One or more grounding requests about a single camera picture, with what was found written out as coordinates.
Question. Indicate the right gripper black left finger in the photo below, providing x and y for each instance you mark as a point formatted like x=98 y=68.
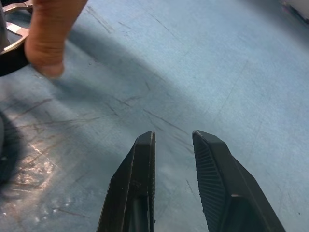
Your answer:
x=140 y=183

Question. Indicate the bare person hand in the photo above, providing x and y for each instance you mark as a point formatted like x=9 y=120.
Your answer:
x=48 y=36

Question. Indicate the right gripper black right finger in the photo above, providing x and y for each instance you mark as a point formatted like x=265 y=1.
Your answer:
x=231 y=193

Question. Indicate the blue plastic table cover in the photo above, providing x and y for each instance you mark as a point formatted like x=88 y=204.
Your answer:
x=193 y=72

